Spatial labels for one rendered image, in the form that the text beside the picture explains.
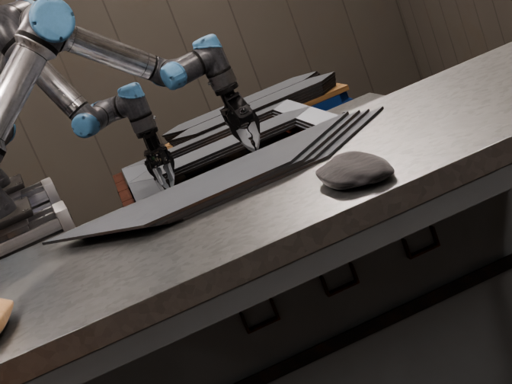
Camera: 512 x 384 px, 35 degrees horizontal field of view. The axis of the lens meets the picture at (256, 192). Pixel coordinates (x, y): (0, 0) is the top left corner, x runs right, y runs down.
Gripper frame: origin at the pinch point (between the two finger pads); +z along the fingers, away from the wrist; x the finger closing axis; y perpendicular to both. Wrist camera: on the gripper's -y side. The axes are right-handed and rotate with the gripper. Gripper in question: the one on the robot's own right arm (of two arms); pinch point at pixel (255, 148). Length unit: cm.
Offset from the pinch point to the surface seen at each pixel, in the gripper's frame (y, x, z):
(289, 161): -90, 15, -18
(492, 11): 221, -218, 48
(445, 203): -121, 3, -9
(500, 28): 218, -217, 58
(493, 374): -64, -17, 62
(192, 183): -74, 30, -18
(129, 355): -118, 55, -11
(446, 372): -63, -7, 56
